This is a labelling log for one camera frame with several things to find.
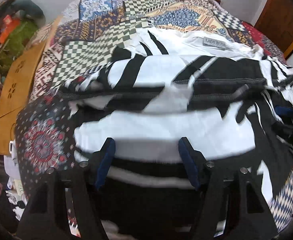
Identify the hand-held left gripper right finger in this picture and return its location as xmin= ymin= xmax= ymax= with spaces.
xmin=178 ymin=137 xmax=279 ymax=240

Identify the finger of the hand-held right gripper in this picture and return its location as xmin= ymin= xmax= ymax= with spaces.
xmin=273 ymin=101 xmax=293 ymax=120
xmin=274 ymin=121 xmax=293 ymax=157

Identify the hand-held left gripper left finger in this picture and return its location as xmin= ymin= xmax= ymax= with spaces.
xmin=16 ymin=137 xmax=117 ymax=240

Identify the black and white patterned shirt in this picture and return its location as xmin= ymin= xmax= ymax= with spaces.
xmin=58 ymin=27 xmax=293 ymax=240

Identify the brown wooden door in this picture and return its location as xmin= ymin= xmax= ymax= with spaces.
xmin=253 ymin=0 xmax=293 ymax=61

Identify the patchwork printed blanket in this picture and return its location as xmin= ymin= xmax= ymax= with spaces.
xmin=13 ymin=0 xmax=293 ymax=240

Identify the wooden lap desk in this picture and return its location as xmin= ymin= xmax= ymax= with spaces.
xmin=0 ymin=15 xmax=65 ymax=156

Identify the orange box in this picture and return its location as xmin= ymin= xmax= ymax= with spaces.
xmin=0 ymin=15 xmax=20 ymax=43

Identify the grey padded jacket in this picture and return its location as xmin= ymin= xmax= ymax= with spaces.
xmin=10 ymin=0 xmax=47 ymax=24

